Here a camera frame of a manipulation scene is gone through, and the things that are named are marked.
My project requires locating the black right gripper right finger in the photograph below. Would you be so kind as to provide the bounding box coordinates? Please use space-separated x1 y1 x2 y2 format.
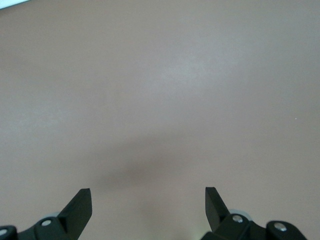
201 186 307 240

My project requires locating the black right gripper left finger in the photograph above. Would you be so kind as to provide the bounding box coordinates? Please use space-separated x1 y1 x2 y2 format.
0 188 93 240

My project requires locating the brown table cover sheet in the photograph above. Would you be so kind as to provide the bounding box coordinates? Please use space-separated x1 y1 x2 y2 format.
0 0 320 240

